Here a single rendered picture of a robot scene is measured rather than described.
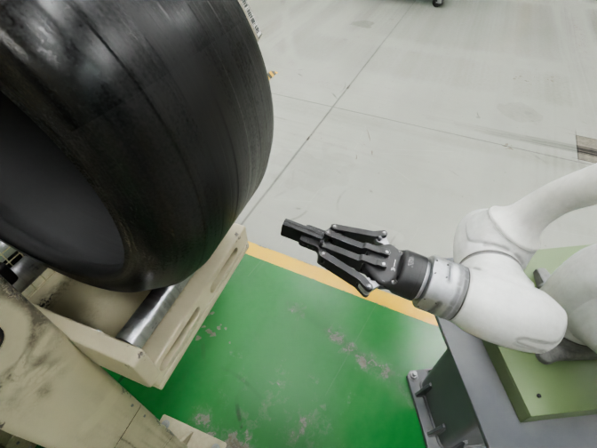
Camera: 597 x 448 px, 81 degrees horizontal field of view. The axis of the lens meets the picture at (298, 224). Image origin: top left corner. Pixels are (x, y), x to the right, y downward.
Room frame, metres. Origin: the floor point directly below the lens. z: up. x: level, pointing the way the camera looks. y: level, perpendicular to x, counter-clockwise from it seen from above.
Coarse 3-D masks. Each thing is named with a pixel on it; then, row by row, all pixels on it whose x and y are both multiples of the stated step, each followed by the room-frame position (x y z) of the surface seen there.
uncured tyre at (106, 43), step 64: (0, 0) 0.30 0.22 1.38; (64, 0) 0.31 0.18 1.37; (128, 0) 0.35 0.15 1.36; (192, 0) 0.42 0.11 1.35; (0, 64) 0.29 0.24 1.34; (64, 64) 0.29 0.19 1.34; (128, 64) 0.31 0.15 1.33; (192, 64) 0.36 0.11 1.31; (256, 64) 0.46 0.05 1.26; (0, 128) 0.59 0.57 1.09; (64, 128) 0.27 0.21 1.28; (128, 128) 0.28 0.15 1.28; (192, 128) 0.31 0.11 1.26; (256, 128) 0.42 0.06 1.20; (0, 192) 0.49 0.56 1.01; (64, 192) 0.55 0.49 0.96; (128, 192) 0.26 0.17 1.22; (192, 192) 0.28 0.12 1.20; (64, 256) 0.37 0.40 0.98; (128, 256) 0.27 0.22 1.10; (192, 256) 0.28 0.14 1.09
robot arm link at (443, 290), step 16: (432, 256) 0.34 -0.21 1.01; (432, 272) 0.30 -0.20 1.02; (448, 272) 0.30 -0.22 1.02; (464, 272) 0.30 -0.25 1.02; (432, 288) 0.28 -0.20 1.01; (448, 288) 0.28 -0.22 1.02; (464, 288) 0.28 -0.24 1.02; (416, 304) 0.28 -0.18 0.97; (432, 304) 0.27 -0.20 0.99; (448, 304) 0.26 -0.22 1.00
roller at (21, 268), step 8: (24, 256) 0.41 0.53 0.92; (16, 264) 0.39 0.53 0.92; (24, 264) 0.39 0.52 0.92; (32, 264) 0.40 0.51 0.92; (40, 264) 0.40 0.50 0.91; (16, 272) 0.37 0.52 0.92; (24, 272) 0.38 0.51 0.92; (32, 272) 0.38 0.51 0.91; (40, 272) 0.39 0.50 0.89; (24, 280) 0.37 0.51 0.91; (32, 280) 0.37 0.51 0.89; (16, 288) 0.35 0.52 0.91; (24, 288) 0.36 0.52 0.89
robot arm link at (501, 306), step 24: (480, 264) 0.33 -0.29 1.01; (504, 264) 0.33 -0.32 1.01; (480, 288) 0.28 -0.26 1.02; (504, 288) 0.27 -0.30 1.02; (528, 288) 0.28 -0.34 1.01; (480, 312) 0.25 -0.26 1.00; (504, 312) 0.24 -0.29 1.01; (528, 312) 0.24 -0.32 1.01; (552, 312) 0.24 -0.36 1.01; (480, 336) 0.23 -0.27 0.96; (504, 336) 0.22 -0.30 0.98; (528, 336) 0.22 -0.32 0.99; (552, 336) 0.22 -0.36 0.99
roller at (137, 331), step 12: (156, 288) 0.34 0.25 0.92; (168, 288) 0.34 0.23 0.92; (180, 288) 0.35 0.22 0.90; (144, 300) 0.32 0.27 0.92; (156, 300) 0.31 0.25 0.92; (168, 300) 0.32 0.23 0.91; (144, 312) 0.29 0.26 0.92; (156, 312) 0.30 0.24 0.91; (132, 324) 0.27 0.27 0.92; (144, 324) 0.27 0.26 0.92; (156, 324) 0.28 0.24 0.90; (120, 336) 0.25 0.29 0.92; (132, 336) 0.25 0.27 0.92; (144, 336) 0.26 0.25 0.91
